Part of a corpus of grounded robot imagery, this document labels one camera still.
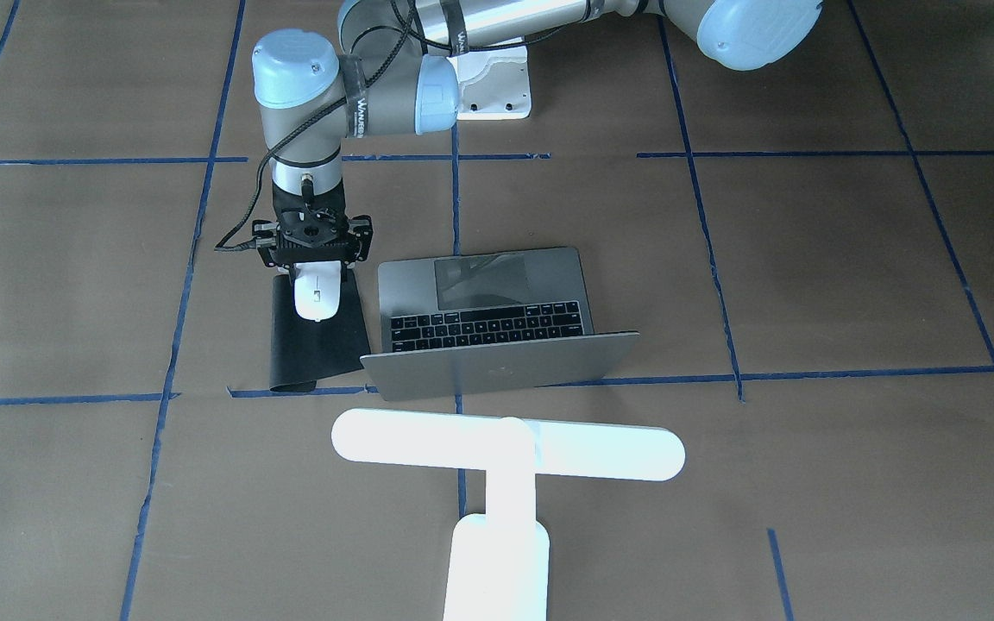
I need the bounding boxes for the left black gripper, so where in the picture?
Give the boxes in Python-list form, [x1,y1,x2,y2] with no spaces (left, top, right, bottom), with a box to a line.
[254,190,374,279]

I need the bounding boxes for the white computer mouse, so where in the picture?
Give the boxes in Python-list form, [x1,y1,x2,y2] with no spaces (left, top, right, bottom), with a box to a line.
[293,260,343,322]

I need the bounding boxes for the black mouse pad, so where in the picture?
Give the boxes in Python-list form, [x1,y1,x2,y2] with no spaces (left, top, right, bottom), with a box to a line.
[268,270,371,392]

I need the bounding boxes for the grey laptop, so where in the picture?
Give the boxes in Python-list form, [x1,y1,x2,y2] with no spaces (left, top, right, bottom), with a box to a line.
[362,247,639,402]

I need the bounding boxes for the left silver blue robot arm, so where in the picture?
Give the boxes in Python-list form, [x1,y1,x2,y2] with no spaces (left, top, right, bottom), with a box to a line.
[216,1,823,275]

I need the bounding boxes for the white desk lamp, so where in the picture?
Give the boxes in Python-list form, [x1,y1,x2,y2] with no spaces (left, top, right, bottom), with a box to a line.
[331,408,686,620]

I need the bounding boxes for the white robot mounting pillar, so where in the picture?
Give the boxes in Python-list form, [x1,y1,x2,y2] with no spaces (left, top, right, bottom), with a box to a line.
[450,47,532,122]

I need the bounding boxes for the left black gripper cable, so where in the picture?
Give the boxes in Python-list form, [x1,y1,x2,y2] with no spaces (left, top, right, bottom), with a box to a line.
[214,0,567,254]

